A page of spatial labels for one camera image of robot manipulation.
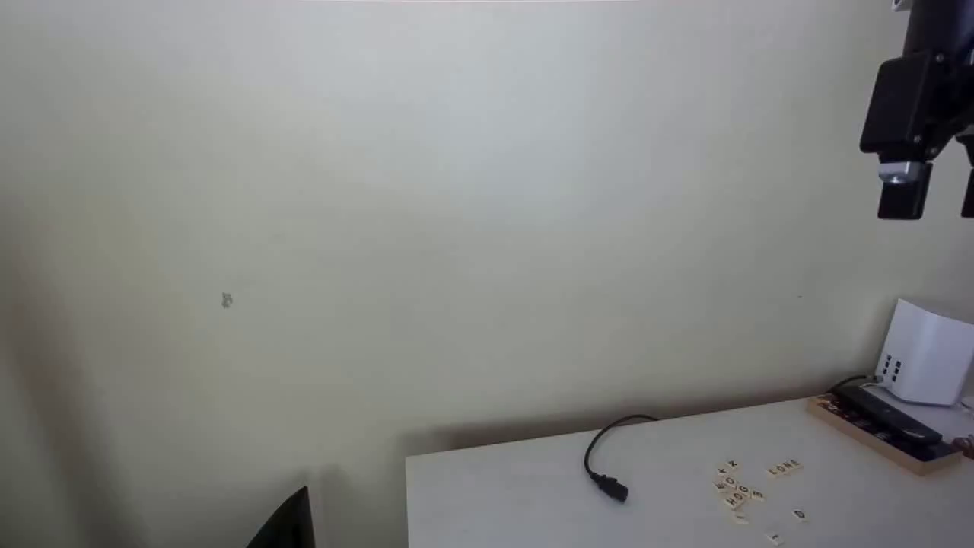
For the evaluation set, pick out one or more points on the black angular furniture piece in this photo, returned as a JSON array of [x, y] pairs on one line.
[[291, 523]]

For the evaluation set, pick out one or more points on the white box speaker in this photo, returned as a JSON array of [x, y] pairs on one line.
[[928, 355]]

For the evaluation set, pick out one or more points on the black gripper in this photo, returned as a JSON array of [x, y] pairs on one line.
[[908, 103]]

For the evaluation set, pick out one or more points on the small pale scattered pieces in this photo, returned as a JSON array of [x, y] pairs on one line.
[[784, 468]]

